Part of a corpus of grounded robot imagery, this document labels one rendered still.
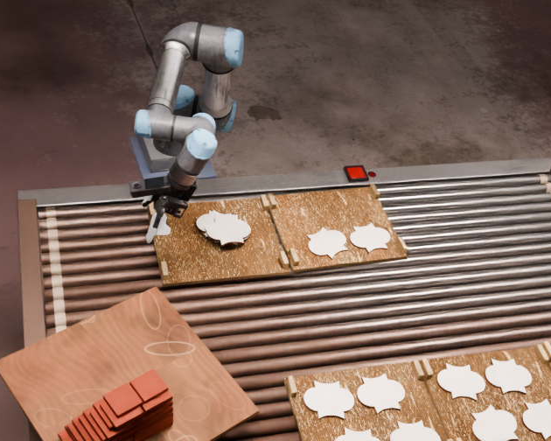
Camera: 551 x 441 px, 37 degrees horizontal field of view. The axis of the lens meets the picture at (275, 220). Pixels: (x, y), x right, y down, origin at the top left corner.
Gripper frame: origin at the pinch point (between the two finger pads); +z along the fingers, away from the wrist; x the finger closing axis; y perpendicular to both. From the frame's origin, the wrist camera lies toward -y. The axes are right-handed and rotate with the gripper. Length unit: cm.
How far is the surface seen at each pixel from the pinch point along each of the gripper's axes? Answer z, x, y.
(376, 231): -9, 17, 85
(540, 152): 11, 164, 279
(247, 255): 10.1, 9.2, 42.5
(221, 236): 9.3, 14.3, 33.5
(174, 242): 19.0, 16.6, 21.4
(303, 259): 3, 6, 59
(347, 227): -5, 20, 77
